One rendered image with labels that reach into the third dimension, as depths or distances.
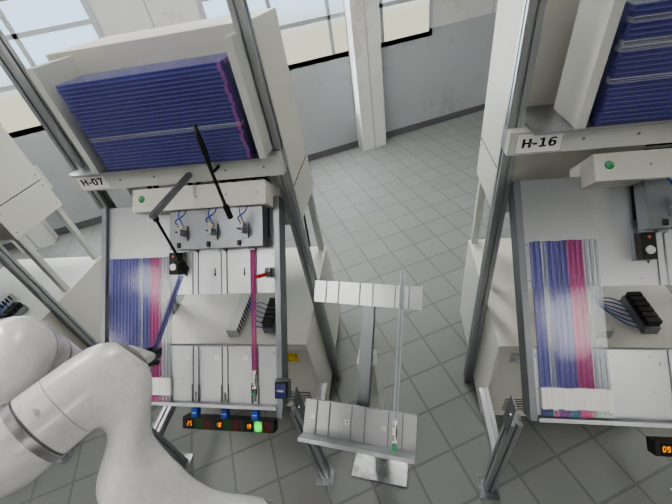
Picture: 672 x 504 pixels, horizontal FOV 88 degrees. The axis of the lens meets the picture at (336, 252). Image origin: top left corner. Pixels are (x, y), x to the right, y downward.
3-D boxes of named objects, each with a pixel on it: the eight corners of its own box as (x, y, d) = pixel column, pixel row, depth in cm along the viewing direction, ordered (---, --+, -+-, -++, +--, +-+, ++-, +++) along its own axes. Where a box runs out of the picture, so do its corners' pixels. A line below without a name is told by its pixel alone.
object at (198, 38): (336, 359, 207) (248, 19, 98) (228, 357, 220) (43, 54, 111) (346, 279, 258) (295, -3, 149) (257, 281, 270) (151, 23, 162)
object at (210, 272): (280, 291, 122) (275, 292, 117) (118, 295, 134) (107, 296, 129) (279, 199, 124) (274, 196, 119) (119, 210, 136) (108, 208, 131)
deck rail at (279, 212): (288, 402, 119) (282, 409, 113) (283, 402, 120) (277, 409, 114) (284, 199, 124) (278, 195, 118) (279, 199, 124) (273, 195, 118)
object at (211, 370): (280, 401, 117) (277, 405, 114) (112, 395, 129) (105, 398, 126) (279, 345, 119) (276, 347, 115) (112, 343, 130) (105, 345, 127)
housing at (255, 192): (280, 211, 125) (265, 203, 111) (159, 218, 134) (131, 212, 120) (280, 189, 125) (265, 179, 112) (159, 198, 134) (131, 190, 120)
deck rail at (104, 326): (117, 395, 132) (104, 402, 126) (113, 395, 132) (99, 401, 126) (119, 210, 136) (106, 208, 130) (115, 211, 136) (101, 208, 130)
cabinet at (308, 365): (329, 414, 183) (306, 345, 144) (208, 408, 195) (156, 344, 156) (341, 316, 232) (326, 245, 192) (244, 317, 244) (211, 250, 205)
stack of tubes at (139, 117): (252, 158, 106) (221, 60, 89) (107, 172, 115) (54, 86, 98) (263, 141, 115) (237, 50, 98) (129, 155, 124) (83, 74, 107)
